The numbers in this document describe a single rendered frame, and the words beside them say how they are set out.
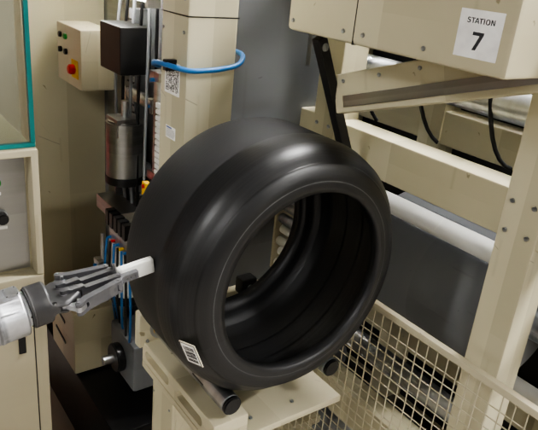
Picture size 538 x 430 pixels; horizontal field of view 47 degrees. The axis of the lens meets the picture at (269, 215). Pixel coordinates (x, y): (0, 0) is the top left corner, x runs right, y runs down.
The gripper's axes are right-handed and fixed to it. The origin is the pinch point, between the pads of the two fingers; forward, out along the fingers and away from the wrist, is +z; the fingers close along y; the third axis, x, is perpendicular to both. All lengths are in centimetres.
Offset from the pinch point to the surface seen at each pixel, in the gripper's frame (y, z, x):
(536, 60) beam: -35, 64, -35
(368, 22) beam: -1, 56, -38
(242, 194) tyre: -10.0, 18.4, -13.9
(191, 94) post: 27.2, 29.0, -22.1
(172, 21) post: 35, 30, -37
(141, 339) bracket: 24.8, 7.6, 36.4
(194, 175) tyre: 1.7, 14.9, -14.7
